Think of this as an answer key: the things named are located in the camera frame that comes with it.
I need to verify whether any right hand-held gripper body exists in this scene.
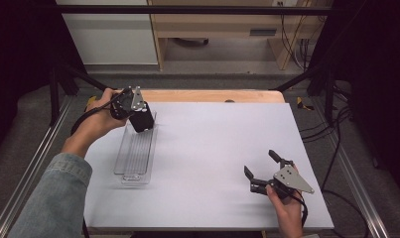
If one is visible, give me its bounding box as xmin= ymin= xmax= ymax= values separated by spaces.
xmin=250 ymin=164 xmax=315 ymax=200

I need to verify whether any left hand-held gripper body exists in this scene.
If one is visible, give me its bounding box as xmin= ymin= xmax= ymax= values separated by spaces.
xmin=109 ymin=85 xmax=149 ymax=122

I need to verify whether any clear plastic tray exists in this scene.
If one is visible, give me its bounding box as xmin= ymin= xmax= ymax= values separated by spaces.
xmin=113 ymin=110 xmax=159 ymax=185

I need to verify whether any person's right hand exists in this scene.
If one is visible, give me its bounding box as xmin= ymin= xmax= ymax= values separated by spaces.
xmin=266 ymin=184 xmax=308 ymax=238

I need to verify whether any person's left hand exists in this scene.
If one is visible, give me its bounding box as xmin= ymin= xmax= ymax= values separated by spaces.
xmin=61 ymin=87 xmax=129 ymax=159

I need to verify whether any yellow and black marker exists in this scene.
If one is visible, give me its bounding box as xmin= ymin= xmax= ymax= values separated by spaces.
xmin=83 ymin=95 xmax=98 ymax=112
xmin=296 ymin=96 xmax=316 ymax=111

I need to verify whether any white cabinet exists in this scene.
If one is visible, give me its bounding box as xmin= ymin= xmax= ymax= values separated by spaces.
xmin=56 ymin=0 xmax=159 ymax=65

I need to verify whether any light wooden desk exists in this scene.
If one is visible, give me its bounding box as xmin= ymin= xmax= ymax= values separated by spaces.
xmin=147 ymin=0 xmax=321 ymax=71

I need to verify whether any black curtain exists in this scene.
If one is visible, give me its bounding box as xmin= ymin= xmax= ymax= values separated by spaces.
xmin=0 ymin=0 xmax=87 ymax=160
xmin=315 ymin=0 xmax=400 ymax=192

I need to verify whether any white power strip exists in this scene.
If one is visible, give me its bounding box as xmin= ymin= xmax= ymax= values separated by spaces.
xmin=272 ymin=0 xmax=299 ymax=8

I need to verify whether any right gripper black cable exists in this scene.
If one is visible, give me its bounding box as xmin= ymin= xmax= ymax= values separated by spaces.
xmin=285 ymin=189 xmax=310 ymax=229

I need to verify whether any black floor cable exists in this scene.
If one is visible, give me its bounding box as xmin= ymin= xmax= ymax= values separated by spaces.
xmin=320 ymin=112 xmax=371 ymax=238
xmin=300 ymin=105 xmax=354 ymax=144

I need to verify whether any black diagonal frame strut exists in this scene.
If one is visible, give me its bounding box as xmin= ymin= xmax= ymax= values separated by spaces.
xmin=269 ymin=64 xmax=325 ymax=93
xmin=59 ymin=63 xmax=118 ymax=92

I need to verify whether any black frame post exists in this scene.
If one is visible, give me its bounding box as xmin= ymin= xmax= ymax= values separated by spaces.
xmin=323 ymin=63 xmax=336 ymax=124

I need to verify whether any black power cable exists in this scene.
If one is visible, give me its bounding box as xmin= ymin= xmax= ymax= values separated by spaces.
xmin=288 ymin=6 xmax=313 ymax=71
xmin=280 ymin=3 xmax=305 ymax=68

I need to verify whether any black horizontal frame bar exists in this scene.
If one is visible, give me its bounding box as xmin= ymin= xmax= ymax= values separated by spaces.
xmin=55 ymin=4 xmax=334 ymax=16

